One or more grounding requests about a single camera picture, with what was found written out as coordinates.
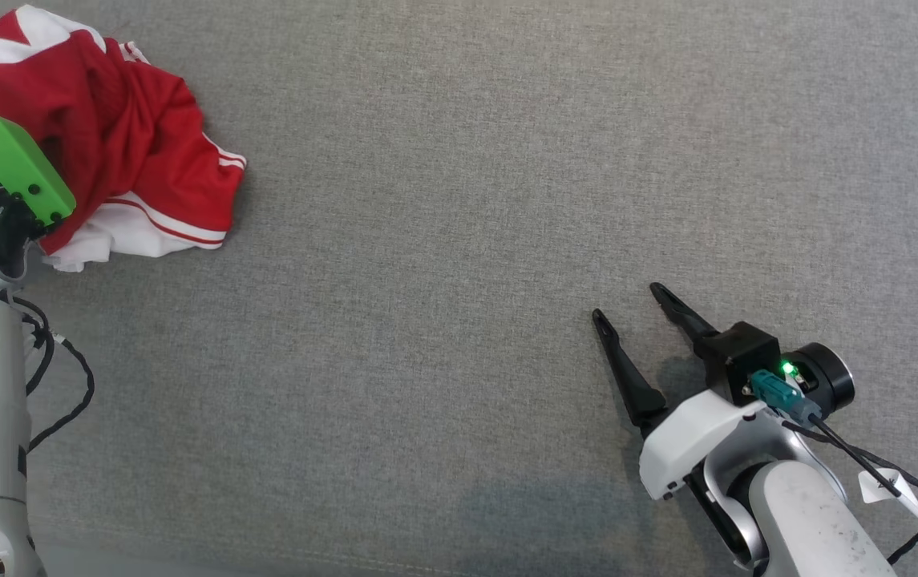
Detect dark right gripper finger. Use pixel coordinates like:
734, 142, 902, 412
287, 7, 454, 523
649, 282, 720, 359
592, 309, 669, 434

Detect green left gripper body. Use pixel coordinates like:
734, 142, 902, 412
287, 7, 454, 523
0, 96, 77, 229

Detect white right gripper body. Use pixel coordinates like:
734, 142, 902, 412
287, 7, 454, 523
639, 390, 788, 502

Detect red basketball jersey white sleeves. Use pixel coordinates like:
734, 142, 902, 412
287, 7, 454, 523
26, 40, 248, 273

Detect teal cable connector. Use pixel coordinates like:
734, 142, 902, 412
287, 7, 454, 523
750, 370, 822, 426

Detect black right camera cable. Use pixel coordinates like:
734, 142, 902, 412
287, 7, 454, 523
783, 415, 918, 574

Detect black camera cable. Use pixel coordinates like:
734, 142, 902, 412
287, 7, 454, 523
783, 415, 918, 574
14, 298, 96, 451

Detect white cable label tag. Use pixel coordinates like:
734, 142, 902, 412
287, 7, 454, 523
858, 469, 918, 519

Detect black left arm cable bundle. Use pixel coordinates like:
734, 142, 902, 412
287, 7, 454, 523
19, 311, 56, 395

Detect black left camera cable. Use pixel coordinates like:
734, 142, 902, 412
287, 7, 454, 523
14, 298, 96, 451

